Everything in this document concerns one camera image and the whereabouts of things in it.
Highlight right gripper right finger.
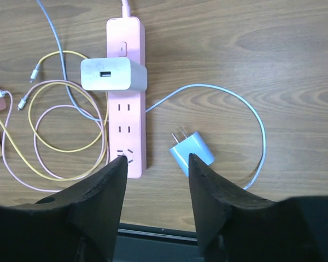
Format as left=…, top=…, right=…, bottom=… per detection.
left=189, top=154, right=328, bottom=261

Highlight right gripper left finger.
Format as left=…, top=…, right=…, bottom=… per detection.
left=0, top=156, right=128, bottom=261

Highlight blue charger plug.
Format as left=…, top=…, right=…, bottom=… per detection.
left=169, top=127, right=215, bottom=177

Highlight white charger plug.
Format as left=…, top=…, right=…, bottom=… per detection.
left=80, top=57, right=148, bottom=92

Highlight pink power strip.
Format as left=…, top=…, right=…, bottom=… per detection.
left=106, top=16, right=147, bottom=178

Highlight light blue charging cable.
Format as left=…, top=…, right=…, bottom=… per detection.
left=36, top=0, right=267, bottom=190

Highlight pink charging cable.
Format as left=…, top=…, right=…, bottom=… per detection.
left=0, top=79, right=110, bottom=193

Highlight yellow charging cable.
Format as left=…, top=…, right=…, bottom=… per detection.
left=0, top=50, right=109, bottom=182

